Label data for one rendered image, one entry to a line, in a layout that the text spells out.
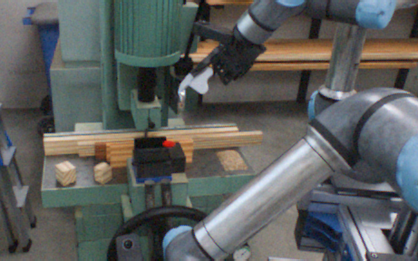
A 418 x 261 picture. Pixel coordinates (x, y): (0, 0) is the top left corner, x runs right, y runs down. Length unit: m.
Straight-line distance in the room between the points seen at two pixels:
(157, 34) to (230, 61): 0.20
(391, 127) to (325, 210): 0.91
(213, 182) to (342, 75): 0.53
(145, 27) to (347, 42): 0.63
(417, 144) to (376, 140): 0.06
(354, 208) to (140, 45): 0.87
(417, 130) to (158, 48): 0.64
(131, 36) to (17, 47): 2.57
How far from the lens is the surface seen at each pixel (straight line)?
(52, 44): 2.89
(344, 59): 1.36
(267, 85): 3.94
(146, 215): 0.94
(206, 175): 1.16
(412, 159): 0.57
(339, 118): 0.67
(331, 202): 1.49
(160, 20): 1.02
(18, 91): 3.69
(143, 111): 1.13
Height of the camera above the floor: 1.54
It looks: 27 degrees down
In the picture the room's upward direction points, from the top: 1 degrees clockwise
